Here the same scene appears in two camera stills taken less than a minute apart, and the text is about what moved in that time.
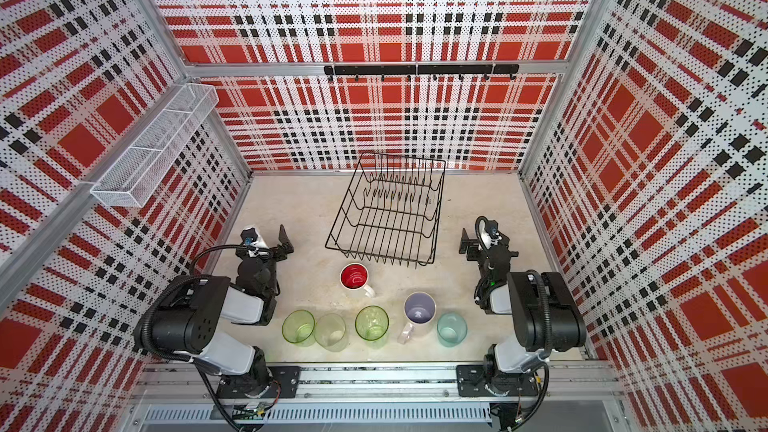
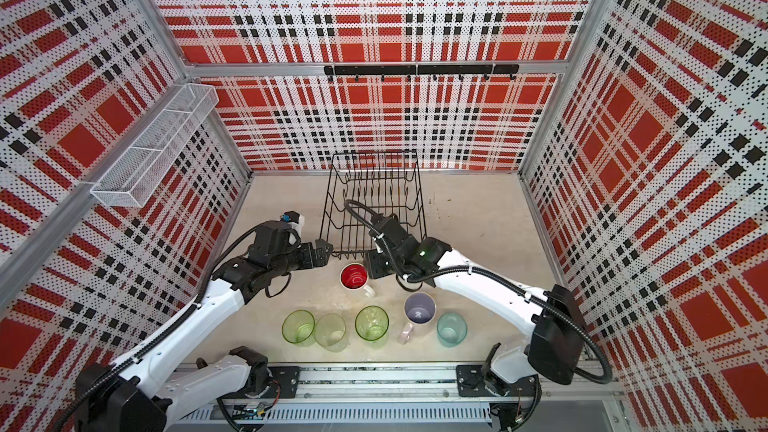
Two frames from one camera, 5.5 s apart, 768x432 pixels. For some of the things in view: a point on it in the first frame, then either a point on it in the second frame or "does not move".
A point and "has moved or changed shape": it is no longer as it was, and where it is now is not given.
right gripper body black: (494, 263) to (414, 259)
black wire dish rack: (391, 212) has moved or changed shape
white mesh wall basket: (130, 176) does not move
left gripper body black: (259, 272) to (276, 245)
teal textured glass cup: (451, 329) does not move
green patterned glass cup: (371, 324) does not move
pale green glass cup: (330, 332) does not move
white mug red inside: (354, 276) does not move
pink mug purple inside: (419, 308) does not move
